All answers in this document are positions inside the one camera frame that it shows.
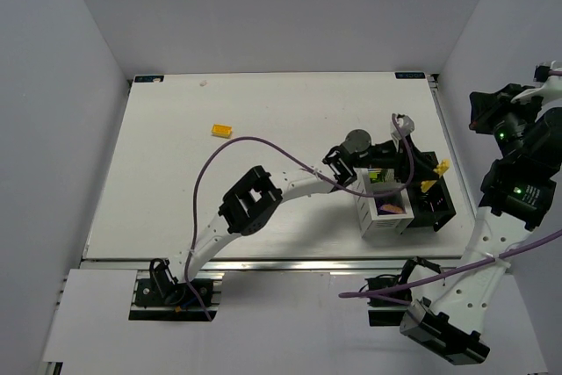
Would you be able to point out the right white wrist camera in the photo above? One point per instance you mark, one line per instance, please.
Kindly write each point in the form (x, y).
(547, 77)

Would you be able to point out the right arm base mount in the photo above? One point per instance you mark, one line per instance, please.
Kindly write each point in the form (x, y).
(389, 313)

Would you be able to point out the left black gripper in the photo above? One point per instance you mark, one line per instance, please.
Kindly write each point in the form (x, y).
(419, 164)

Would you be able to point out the left blue corner label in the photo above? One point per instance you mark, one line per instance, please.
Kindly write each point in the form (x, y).
(149, 79)

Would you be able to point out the long green lego brick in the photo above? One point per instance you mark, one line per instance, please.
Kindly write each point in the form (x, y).
(377, 176)

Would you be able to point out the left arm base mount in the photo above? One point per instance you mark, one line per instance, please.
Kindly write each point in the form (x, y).
(181, 305)

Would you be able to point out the blue corner label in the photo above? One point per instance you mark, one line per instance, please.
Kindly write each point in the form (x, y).
(149, 79)
(409, 75)

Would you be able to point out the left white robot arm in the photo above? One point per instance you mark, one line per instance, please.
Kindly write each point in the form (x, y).
(249, 204)

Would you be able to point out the yellow lego brick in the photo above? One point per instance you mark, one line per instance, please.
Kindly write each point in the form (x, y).
(222, 131)

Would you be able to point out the black slotted container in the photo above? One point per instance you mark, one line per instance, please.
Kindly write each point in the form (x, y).
(433, 209)

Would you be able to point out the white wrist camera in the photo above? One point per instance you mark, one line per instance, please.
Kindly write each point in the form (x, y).
(547, 77)
(401, 127)

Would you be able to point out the right blue corner label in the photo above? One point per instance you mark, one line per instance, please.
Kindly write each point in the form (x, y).
(409, 75)

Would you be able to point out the long yellow lego plate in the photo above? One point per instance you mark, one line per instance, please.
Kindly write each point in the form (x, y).
(439, 170)

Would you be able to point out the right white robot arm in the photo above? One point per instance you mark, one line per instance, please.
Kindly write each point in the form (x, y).
(446, 316)

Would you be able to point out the purple butterfly lego block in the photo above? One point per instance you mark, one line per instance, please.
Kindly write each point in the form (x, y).
(391, 209)

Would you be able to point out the white slotted container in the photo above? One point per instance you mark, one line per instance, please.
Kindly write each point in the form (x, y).
(381, 216)

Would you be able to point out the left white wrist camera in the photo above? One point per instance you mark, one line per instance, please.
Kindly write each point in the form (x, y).
(401, 127)

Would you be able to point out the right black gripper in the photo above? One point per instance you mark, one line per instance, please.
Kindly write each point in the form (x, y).
(485, 108)

